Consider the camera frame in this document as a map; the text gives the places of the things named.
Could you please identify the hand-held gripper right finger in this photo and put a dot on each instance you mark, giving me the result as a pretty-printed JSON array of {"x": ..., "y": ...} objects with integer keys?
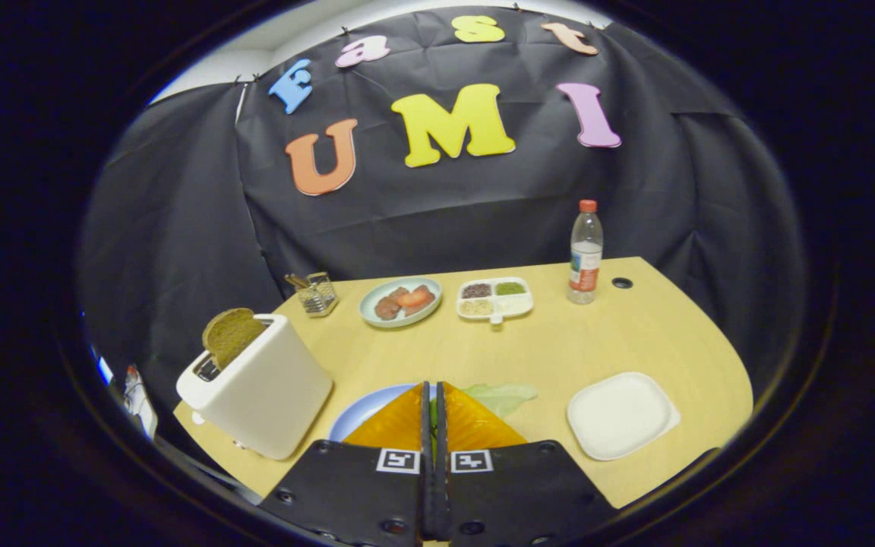
[{"x": 517, "y": 494}]

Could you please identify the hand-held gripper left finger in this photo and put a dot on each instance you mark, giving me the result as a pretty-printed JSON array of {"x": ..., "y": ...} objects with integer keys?
[{"x": 361, "y": 494}]

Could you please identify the green lettuce leaf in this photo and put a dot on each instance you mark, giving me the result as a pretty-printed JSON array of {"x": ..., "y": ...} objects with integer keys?
[{"x": 502, "y": 396}]

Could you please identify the brown toasted bread slice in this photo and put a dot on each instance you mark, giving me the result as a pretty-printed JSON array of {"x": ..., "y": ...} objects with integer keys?
[{"x": 231, "y": 334}]

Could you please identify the light blue round plate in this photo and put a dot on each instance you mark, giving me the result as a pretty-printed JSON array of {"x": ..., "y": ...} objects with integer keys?
[{"x": 361, "y": 412}]

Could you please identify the white square plate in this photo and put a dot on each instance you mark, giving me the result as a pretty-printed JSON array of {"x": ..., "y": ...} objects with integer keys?
[{"x": 620, "y": 414}]

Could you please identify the white toaster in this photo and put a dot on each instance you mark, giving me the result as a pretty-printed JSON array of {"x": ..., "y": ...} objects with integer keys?
[{"x": 270, "y": 395}]

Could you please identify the brown meat chunk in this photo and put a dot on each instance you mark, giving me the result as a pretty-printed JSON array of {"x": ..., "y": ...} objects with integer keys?
[{"x": 386, "y": 307}]

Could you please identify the white divided condiment tray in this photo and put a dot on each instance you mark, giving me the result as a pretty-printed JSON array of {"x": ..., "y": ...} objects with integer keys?
[{"x": 517, "y": 304}]

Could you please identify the pale seeds heap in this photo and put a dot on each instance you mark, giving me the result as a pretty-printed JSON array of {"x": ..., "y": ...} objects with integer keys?
[{"x": 475, "y": 307}]

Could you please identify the pale green round plate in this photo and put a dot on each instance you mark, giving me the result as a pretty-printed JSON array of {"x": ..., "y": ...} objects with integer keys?
[{"x": 426, "y": 311}]

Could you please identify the red tomato slice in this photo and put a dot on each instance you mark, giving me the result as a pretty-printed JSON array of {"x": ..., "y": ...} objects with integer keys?
[{"x": 417, "y": 297}]

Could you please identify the green seasoning heap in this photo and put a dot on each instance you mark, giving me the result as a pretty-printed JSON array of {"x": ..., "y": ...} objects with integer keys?
[{"x": 510, "y": 288}]

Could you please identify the dark beans heap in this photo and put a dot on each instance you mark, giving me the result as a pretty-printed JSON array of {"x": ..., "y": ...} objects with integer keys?
[{"x": 476, "y": 290}]

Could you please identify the brown wooden sticks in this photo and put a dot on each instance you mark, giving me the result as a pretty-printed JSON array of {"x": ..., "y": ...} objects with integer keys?
[{"x": 297, "y": 280}]

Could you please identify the small white object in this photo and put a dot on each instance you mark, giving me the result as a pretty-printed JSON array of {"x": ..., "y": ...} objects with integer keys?
[{"x": 137, "y": 399}]

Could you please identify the clear plastic water bottle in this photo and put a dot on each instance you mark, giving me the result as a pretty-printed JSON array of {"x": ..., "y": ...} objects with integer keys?
[{"x": 585, "y": 258}]

